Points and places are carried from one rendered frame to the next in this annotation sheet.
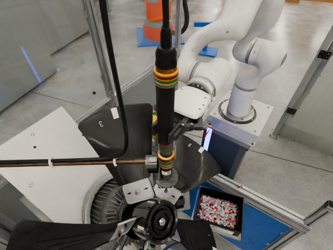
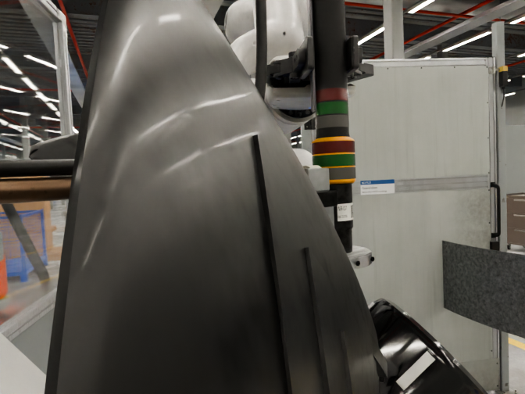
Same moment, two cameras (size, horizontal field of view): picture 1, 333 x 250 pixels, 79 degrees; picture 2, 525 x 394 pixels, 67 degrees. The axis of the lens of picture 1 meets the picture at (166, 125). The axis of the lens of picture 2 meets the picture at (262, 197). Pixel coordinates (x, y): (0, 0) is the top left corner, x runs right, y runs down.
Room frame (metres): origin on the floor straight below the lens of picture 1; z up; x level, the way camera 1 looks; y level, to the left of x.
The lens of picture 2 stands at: (0.04, 0.32, 1.37)
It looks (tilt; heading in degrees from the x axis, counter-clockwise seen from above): 3 degrees down; 321
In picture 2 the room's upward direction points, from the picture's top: 3 degrees counter-clockwise
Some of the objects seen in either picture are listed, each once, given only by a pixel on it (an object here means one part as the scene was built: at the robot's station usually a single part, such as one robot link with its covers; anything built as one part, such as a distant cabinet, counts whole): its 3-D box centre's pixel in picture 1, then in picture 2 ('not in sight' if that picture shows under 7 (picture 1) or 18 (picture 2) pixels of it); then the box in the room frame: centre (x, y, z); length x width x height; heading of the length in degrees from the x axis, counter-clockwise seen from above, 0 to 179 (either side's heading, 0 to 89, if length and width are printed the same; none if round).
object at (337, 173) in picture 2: (166, 160); (333, 173); (0.31, 0.00, 1.37); 0.04 x 0.04 x 0.01
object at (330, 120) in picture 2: (166, 148); (332, 123); (0.31, 0.00, 1.42); 0.03 x 0.03 x 0.01
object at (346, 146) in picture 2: (166, 154); (333, 148); (0.31, 0.00, 1.40); 0.04 x 0.04 x 0.01
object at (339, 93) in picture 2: (166, 141); (331, 97); (0.31, 0.00, 1.45); 0.03 x 0.03 x 0.01
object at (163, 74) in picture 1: (166, 76); not in sight; (0.31, 0.00, 1.63); 0.04 x 0.04 x 0.03
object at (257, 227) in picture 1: (207, 207); not in sight; (0.56, -0.28, 0.45); 0.82 x 0.02 x 0.66; 57
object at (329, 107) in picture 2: (166, 145); (331, 109); (0.31, 0.00, 1.44); 0.03 x 0.03 x 0.01
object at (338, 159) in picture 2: (166, 157); (333, 160); (0.31, 0.00, 1.39); 0.04 x 0.04 x 0.01
